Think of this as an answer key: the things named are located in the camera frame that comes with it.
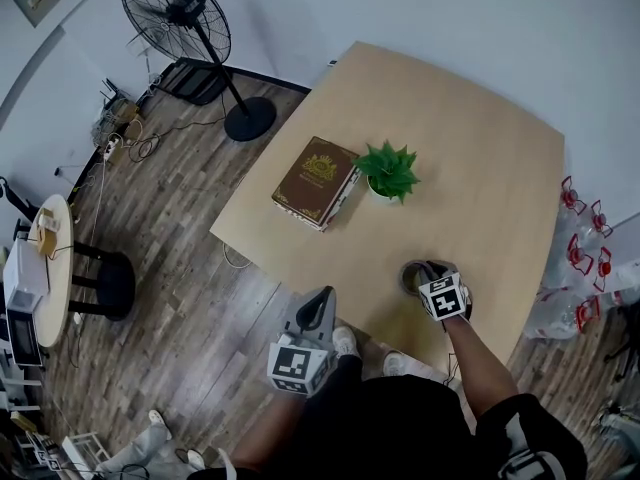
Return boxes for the white box appliance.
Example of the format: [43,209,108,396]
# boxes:
[2,237,51,368]

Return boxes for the person's left forearm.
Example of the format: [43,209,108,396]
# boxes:
[232,390,307,472]

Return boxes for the black tripod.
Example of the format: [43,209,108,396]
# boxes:
[602,305,640,384]

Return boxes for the person's right forearm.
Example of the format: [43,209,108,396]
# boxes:
[444,315,521,419]

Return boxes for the black standing fan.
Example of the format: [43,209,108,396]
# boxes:
[122,0,277,143]

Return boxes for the blue tape roll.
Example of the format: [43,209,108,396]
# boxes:
[399,260,454,298]

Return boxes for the person's black clothing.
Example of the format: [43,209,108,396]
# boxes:
[189,353,589,480]

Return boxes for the green plant in white pot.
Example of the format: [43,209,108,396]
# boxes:
[351,140,422,206]

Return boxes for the brown hardcover book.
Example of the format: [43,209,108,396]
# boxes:
[271,135,357,227]

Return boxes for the pile of clear water bottles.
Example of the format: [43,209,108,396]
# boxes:
[524,175,640,340]

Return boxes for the black upright stand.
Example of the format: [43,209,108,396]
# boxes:
[0,176,40,215]

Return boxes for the cardboard boxes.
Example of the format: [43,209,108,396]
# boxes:
[99,98,147,167]

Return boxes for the small yellow box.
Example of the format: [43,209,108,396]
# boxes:
[35,207,62,256]

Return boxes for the black floor rack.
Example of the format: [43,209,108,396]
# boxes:
[158,57,232,107]

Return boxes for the white slatted rack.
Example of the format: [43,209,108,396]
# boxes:
[58,430,109,475]

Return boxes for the white floor cable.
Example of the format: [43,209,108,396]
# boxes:
[222,241,255,269]

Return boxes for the round wooden table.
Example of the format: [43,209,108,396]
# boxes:
[27,193,137,349]

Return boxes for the person's white right shoe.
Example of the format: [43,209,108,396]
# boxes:
[382,350,408,377]

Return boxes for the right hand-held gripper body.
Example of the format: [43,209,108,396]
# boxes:
[417,273,474,322]

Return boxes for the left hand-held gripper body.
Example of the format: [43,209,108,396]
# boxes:
[267,326,335,398]

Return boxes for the person's white shoe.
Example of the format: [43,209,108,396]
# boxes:
[332,326,359,360]
[382,350,408,377]

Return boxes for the person's white left shoe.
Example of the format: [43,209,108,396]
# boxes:
[332,326,359,360]

